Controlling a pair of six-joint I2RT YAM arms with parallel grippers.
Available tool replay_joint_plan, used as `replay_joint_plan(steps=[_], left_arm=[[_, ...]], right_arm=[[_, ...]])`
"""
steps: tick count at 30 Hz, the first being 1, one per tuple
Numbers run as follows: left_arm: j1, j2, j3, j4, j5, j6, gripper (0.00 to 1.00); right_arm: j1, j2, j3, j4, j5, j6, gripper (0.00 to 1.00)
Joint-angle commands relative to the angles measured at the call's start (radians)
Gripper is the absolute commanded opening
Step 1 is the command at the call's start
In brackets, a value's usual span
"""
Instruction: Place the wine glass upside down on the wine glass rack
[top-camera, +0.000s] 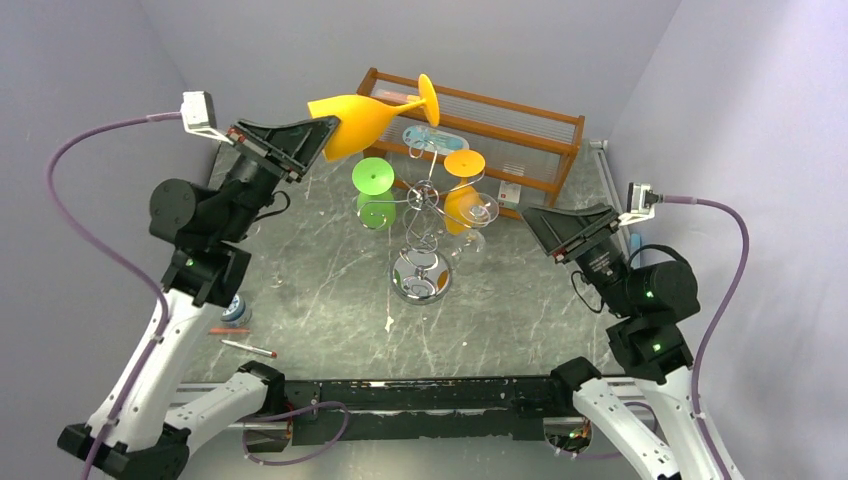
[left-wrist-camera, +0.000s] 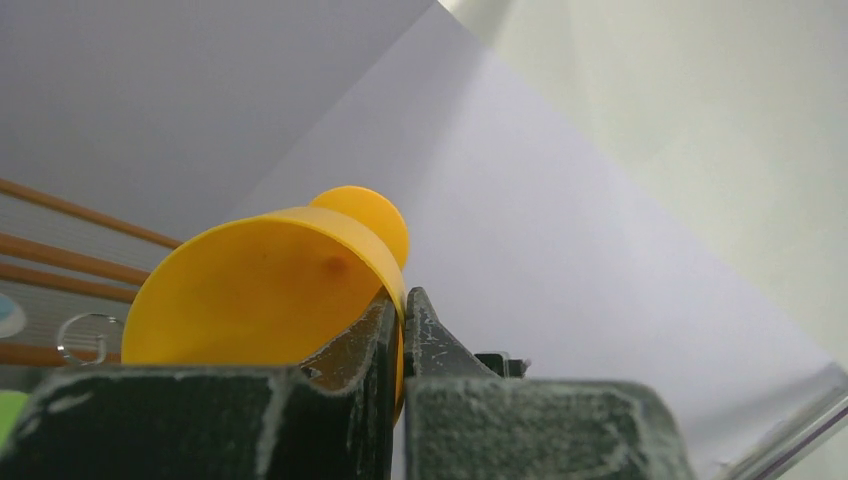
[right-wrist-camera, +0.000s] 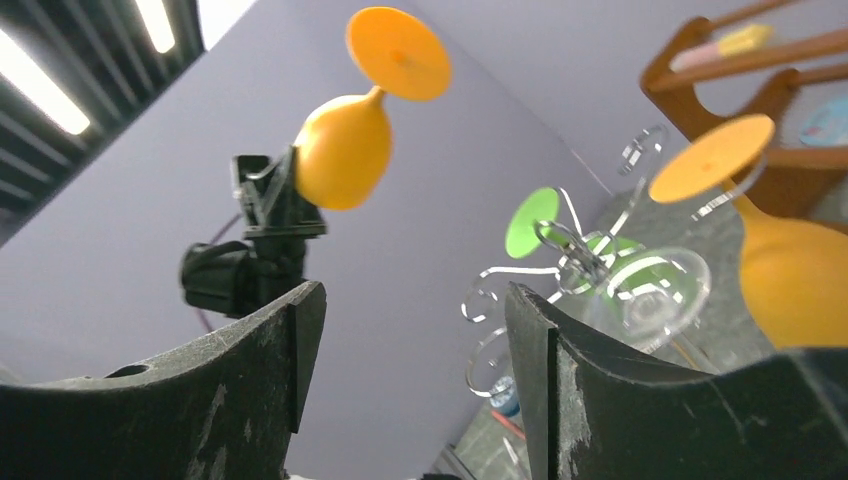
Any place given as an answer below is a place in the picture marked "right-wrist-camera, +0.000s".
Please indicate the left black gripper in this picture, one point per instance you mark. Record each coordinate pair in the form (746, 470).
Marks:
(265, 189)

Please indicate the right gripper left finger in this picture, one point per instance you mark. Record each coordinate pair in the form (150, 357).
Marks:
(222, 406)

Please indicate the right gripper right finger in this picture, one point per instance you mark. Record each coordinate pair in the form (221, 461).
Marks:
(595, 408)

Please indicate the orange plastic goblet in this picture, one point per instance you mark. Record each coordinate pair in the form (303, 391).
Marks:
(345, 145)
(792, 273)

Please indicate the clear wine glass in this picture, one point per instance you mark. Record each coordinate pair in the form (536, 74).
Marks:
(650, 300)

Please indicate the green plastic goblet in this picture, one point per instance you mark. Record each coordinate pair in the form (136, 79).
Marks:
(548, 218)

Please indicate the chrome wine glass rack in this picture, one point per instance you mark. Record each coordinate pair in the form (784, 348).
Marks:
(647, 147)

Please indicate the wooden shelf rack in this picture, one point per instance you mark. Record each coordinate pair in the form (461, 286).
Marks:
(804, 65)

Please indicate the orange pencil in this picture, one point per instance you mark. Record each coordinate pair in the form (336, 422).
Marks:
(508, 424)

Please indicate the blue packaged item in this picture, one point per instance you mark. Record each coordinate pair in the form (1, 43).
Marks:
(827, 126)

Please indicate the orange yellow marker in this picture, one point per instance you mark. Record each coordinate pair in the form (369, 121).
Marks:
(744, 40)

